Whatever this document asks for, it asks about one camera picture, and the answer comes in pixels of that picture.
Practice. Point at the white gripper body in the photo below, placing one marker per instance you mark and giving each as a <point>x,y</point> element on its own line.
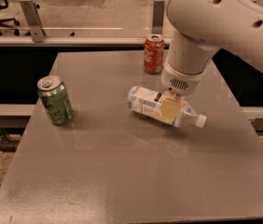
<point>178,80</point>

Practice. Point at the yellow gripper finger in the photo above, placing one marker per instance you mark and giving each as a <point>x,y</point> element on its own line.
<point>171,106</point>

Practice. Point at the blue labelled plastic water bottle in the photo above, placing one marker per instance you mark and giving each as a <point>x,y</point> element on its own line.
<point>147,102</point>

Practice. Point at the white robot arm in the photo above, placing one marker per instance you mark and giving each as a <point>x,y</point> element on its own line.
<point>201,28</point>

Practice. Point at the red cola can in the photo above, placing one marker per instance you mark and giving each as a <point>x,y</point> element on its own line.
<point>154,47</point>

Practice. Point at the green soda can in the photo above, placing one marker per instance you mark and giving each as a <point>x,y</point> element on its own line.
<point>54,98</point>

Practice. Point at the middle metal rail bracket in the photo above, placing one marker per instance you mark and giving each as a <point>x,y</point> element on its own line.
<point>158,16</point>

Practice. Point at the metal rail bracket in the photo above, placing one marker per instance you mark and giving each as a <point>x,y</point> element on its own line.
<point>158,16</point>
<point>31,15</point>

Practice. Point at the left metal rail bracket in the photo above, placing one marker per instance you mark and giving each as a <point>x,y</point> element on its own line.
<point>31,15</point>

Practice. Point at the grey metal barrier rail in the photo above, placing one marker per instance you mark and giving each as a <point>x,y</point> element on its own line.
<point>71,41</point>

